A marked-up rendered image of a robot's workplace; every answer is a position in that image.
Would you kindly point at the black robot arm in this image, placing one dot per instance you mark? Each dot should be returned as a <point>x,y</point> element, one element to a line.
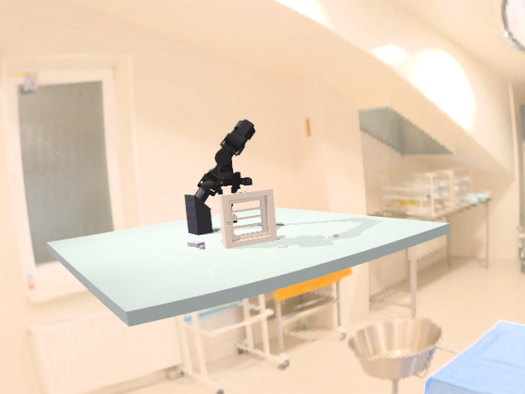
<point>234,141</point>

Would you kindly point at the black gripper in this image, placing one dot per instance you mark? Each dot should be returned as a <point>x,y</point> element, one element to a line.
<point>208,185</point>

